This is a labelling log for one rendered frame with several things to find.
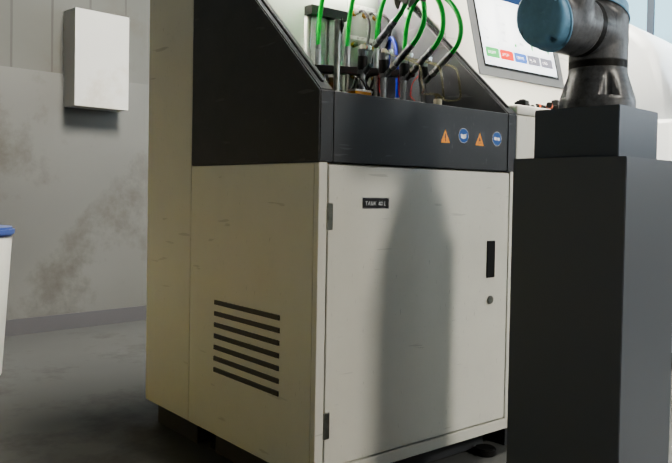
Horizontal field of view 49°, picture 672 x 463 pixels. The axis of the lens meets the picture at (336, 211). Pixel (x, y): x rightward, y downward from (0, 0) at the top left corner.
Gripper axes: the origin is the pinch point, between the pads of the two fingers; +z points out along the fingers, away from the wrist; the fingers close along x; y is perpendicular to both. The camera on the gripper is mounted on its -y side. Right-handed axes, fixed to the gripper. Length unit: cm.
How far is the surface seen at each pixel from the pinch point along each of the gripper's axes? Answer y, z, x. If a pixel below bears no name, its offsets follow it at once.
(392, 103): 27.2, 9.2, -16.6
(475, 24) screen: -18, 24, 45
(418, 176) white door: 38.5, 24.2, -11.5
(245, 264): 33, 49, -53
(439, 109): 27.0, 14.3, -1.0
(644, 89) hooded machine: -17, 69, 153
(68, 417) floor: 14, 129, -98
